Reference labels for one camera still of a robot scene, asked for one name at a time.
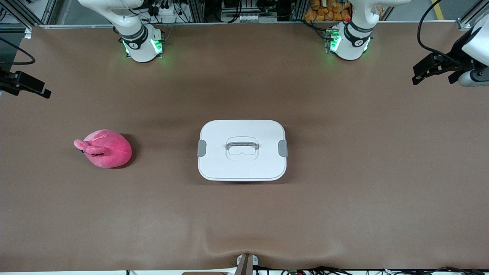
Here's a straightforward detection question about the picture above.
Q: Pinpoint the pink plush toy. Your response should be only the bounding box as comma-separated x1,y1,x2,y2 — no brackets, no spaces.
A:
73,129,133,169

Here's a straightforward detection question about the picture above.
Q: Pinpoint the bag of orange snacks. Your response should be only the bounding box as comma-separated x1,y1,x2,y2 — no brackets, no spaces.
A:
304,0,351,22

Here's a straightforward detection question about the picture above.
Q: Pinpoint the white power strip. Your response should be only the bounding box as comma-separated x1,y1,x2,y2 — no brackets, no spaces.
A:
147,3,180,24

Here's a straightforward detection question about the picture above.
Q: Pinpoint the brown table mat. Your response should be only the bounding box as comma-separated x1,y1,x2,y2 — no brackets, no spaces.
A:
0,21,489,272

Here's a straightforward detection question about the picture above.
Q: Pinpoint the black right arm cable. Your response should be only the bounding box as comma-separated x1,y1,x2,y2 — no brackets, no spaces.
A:
0,37,36,65

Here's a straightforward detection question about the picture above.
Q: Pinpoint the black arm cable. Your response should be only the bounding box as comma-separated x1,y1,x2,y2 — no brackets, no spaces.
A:
0,37,36,65
417,0,459,63

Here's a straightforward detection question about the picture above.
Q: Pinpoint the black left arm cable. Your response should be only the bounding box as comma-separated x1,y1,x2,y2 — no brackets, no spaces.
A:
417,0,459,63

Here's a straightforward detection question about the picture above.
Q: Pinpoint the aluminium frame post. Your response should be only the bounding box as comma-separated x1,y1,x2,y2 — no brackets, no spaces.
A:
0,0,58,29
457,0,489,30

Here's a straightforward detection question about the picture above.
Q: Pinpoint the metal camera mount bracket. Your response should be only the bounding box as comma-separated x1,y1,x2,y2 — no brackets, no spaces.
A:
235,253,259,275

